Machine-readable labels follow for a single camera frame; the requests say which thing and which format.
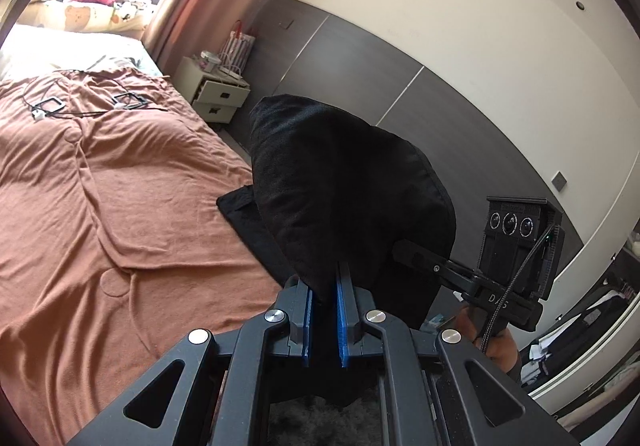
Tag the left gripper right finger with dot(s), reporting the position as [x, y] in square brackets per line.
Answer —
[434, 388]

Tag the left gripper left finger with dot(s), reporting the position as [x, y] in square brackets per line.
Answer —
[212, 388]

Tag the black pants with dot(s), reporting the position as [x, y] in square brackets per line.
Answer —
[330, 189]

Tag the right hand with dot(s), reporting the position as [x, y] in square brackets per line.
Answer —
[501, 349]

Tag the brown bed blanket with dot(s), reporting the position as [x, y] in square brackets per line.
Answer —
[112, 245]

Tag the white nightstand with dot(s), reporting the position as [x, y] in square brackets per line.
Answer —
[215, 96]

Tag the white paper bag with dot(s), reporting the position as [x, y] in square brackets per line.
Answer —
[235, 53]

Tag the white bed sheet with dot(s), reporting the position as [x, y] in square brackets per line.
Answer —
[30, 51]

